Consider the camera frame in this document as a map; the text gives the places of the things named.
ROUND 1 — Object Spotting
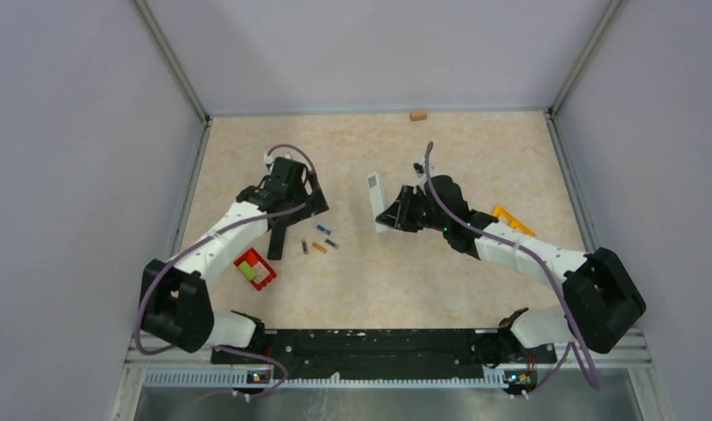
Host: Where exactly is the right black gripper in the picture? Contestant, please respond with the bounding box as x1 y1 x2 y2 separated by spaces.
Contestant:
379 184 450 232

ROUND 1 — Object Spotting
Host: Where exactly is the white remote control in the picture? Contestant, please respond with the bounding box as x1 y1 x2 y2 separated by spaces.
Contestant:
367 172 388 233

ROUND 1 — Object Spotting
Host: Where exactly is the orange battery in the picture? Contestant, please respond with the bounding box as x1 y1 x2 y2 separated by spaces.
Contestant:
311 242 327 253

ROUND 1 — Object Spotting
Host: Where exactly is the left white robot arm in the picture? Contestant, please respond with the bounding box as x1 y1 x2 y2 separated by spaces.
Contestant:
134 156 329 363

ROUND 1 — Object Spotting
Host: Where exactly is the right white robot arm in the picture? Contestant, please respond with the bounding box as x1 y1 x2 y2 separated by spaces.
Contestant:
367 173 646 361

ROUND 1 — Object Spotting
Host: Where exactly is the black remote control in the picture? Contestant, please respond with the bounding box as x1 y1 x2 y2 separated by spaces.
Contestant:
267 225 287 261

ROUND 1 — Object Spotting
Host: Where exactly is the red toy basket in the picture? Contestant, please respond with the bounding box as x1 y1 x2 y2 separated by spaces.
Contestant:
233 248 277 291

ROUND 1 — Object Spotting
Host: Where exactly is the green block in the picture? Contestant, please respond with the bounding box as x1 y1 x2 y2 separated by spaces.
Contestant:
237 261 258 282

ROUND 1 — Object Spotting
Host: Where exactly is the small wooden block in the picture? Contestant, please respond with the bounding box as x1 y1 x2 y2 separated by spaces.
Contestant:
409 110 428 122

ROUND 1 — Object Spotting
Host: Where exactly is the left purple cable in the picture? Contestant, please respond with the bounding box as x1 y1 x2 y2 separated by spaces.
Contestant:
133 143 317 402

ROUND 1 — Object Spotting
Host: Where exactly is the purple cable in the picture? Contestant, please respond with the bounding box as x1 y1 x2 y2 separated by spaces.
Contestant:
133 143 317 402
423 140 602 399

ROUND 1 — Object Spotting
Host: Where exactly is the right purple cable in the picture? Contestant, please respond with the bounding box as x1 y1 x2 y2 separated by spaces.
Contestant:
423 140 602 399

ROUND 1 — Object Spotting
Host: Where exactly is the yellow triangle frame toy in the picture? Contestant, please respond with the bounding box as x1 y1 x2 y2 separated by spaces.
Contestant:
492 205 536 237

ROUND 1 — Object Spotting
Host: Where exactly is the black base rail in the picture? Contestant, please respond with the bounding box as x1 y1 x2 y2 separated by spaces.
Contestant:
210 328 558 383

